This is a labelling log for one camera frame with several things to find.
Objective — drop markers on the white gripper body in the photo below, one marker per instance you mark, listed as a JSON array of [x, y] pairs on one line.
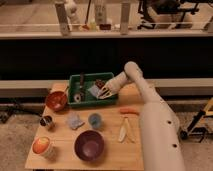
[[116, 83]]

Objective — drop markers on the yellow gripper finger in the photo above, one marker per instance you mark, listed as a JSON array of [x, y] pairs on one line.
[[106, 95], [103, 91]]

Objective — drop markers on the blue-grey sponge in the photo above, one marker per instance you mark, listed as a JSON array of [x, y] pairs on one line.
[[94, 90]]

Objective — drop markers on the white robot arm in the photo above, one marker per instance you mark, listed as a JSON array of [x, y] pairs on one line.
[[159, 125]]

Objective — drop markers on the green plastic tray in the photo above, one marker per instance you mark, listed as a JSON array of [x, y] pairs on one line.
[[88, 82]]

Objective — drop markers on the dark grape bunch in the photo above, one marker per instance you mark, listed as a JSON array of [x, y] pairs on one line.
[[99, 83]]

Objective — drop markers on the orange carrot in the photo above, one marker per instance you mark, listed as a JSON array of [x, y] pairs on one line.
[[128, 111]]

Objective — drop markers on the small blue cup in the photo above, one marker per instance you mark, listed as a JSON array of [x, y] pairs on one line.
[[95, 121]]

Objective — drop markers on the wooden spoon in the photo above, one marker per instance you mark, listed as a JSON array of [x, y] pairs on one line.
[[64, 93]]

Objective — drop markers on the yellow banana peel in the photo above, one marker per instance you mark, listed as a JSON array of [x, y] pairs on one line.
[[126, 131]]

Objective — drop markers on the crumpled grey cloth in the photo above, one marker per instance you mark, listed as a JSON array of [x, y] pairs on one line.
[[74, 121]]

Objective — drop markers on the red-brown bowl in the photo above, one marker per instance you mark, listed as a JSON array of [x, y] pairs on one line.
[[52, 101]]

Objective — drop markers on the purple bowl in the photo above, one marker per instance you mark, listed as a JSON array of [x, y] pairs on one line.
[[89, 145]]

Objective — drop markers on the metal cup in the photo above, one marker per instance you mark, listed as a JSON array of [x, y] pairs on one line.
[[47, 122]]

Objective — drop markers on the apple in white cup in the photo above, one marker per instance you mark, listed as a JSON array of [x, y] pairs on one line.
[[42, 146]]

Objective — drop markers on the yellow black stand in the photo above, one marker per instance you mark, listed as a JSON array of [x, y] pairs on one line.
[[201, 124]]

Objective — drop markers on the black-handled kitchen tool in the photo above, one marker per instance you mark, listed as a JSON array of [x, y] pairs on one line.
[[78, 97]]

